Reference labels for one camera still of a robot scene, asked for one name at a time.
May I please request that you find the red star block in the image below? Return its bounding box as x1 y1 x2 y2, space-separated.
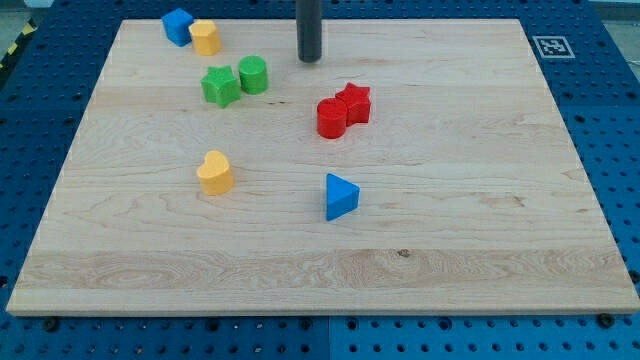
336 82 371 127

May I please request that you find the green star block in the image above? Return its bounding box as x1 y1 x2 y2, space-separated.
201 66 240 108

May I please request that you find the yellow hexagon block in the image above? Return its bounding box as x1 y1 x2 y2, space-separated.
189 19 222 56

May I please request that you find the blue triangle block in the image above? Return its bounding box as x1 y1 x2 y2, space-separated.
326 173 360 221

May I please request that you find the red cylinder block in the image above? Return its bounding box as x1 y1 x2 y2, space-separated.
316 97 348 139

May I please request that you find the light wooden board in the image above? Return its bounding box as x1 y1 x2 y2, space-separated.
7 19 639 317

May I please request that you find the yellow heart block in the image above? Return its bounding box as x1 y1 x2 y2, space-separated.
196 150 234 196

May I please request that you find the green cylinder block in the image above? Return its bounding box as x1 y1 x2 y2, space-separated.
238 55 269 95

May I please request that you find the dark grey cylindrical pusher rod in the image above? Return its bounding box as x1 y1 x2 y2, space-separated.
295 0 322 63

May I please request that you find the blue cube block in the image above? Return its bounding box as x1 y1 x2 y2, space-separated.
161 8 194 47

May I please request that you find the white fiducial marker tag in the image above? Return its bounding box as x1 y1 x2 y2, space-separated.
532 35 575 59

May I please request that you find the black bolt left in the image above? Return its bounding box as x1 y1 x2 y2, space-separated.
41 317 60 333

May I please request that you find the black bolt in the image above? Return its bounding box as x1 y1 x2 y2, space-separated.
41 317 60 333
596 313 616 329

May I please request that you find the black bolt right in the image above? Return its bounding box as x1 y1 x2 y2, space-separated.
596 313 616 329

